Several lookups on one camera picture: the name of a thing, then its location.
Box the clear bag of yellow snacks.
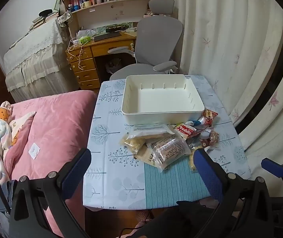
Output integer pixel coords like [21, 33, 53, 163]
[124, 123, 175, 154]

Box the white paper label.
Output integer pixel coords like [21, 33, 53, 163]
[29, 142, 41, 159]

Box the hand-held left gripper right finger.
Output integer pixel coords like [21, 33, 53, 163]
[192, 148, 273, 238]

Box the waste basket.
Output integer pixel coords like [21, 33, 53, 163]
[105, 58, 122, 73]

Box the white plastic bin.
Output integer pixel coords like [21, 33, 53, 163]
[121, 74, 205, 126]

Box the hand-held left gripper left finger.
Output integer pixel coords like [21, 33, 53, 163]
[9, 148, 92, 238]

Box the small brown nut packet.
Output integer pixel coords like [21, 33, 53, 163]
[207, 129, 220, 145]

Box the dark red candy packet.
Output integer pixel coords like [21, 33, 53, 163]
[198, 139, 213, 150]

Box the floral cloth bag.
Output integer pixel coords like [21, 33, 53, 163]
[57, 11, 74, 28]

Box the dark decorative sign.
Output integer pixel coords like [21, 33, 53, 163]
[105, 24, 132, 33]

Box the pink pillow with cartoon print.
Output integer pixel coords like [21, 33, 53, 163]
[0, 101, 36, 181]

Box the grey office chair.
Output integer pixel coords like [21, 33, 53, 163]
[107, 0, 184, 81]

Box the clear cracker packet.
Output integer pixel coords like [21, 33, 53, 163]
[149, 134, 192, 171]

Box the crumpled white plastic bag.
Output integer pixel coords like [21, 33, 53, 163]
[76, 29, 97, 39]

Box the white red cookie packet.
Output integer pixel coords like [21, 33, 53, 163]
[174, 123, 198, 140]

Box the wooden desk with drawers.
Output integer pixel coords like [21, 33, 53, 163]
[65, 31, 138, 90]

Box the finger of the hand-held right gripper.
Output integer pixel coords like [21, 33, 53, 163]
[261, 158, 283, 187]

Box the wooden bookshelf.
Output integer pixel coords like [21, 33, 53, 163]
[59, 0, 177, 40]

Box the floral cream curtain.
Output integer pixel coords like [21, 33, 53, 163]
[163, 0, 283, 186]

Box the white charging cable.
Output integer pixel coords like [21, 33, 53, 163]
[67, 38, 85, 71]

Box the black keyboard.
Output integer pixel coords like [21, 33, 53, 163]
[93, 32, 121, 42]

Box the pink quilt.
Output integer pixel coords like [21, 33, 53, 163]
[0, 90, 98, 238]

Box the row of colourful books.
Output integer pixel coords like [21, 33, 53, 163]
[68, 0, 92, 12]

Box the lace covered cabinet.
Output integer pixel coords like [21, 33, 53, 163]
[3, 17, 79, 102]

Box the brown cracker packet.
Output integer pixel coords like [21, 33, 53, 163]
[134, 144, 165, 171]

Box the stack of books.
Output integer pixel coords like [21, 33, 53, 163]
[29, 12, 60, 31]

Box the grey blue cloth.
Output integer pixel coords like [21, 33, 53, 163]
[0, 178, 18, 238]

